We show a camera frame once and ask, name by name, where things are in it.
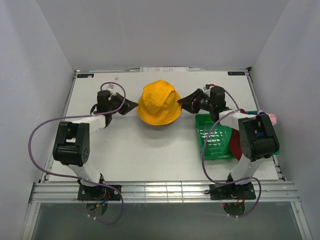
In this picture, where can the aluminium front rail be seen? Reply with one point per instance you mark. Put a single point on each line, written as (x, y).
(157, 192)

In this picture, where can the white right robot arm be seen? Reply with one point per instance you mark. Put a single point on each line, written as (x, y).
(244, 170)

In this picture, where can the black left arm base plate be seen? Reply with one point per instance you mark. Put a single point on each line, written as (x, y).
(97, 193)

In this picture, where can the pink bucket hat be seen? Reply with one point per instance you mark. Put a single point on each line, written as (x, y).
(273, 118)

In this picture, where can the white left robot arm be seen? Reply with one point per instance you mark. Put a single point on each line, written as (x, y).
(72, 142)

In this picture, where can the blue bucket hat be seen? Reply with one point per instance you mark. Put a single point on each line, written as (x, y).
(256, 113)

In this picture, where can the yellow bucket hat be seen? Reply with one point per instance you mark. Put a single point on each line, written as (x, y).
(158, 104)

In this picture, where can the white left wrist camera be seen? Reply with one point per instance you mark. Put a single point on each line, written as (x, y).
(111, 88)

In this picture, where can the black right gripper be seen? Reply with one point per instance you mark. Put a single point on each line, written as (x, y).
(187, 103)

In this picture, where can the green plastic tray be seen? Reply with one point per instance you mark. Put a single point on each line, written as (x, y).
(212, 136)

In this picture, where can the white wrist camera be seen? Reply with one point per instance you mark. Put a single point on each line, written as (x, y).
(111, 88)
(207, 89)

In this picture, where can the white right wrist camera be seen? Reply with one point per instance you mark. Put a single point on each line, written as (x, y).
(207, 89)

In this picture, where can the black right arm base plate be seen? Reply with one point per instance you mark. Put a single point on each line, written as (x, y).
(231, 192)

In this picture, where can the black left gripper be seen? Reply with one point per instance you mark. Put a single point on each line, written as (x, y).
(128, 106)

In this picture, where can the dark red bucket hat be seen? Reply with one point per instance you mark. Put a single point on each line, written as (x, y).
(235, 144)

